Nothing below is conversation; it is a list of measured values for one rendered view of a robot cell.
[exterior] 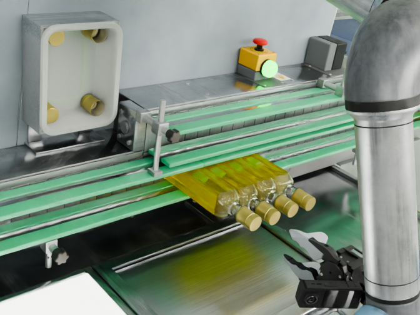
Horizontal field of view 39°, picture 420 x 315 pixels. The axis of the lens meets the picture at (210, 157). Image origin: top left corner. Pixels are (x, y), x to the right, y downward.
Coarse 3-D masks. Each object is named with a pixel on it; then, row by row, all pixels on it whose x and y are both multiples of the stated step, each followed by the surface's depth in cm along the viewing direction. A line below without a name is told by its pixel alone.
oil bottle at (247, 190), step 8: (208, 168) 134; (216, 168) 135; (224, 168) 136; (224, 176) 132; (232, 176) 133; (240, 176) 133; (232, 184) 129; (240, 184) 130; (248, 184) 130; (240, 192) 128; (248, 192) 128; (256, 192) 129; (240, 200) 128; (248, 200) 128
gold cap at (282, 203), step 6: (276, 198) 129; (282, 198) 129; (288, 198) 129; (276, 204) 129; (282, 204) 128; (288, 204) 127; (294, 204) 127; (282, 210) 128; (288, 210) 127; (294, 210) 128; (288, 216) 128
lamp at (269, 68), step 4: (264, 60) 152; (268, 60) 152; (264, 64) 152; (268, 64) 151; (272, 64) 151; (276, 64) 152; (260, 68) 153; (264, 68) 152; (268, 68) 151; (272, 68) 152; (276, 68) 152; (260, 72) 153; (264, 72) 152; (268, 72) 152; (272, 72) 152; (276, 72) 154; (268, 76) 153; (272, 76) 153
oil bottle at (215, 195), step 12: (204, 168) 133; (168, 180) 137; (180, 180) 133; (192, 180) 129; (204, 180) 128; (216, 180) 129; (192, 192) 130; (204, 192) 127; (216, 192) 125; (228, 192) 125; (204, 204) 128; (216, 204) 125; (228, 204) 124
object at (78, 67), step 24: (72, 24) 111; (96, 24) 114; (48, 48) 117; (72, 48) 121; (96, 48) 124; (120, 48) 120; (48, 72) 120; (72, 72) 123; (96, 72) 127; (48, 96) 122; (72, 96) 126; (96, 96) 129; (72, 120) 123; (96, 120) 125
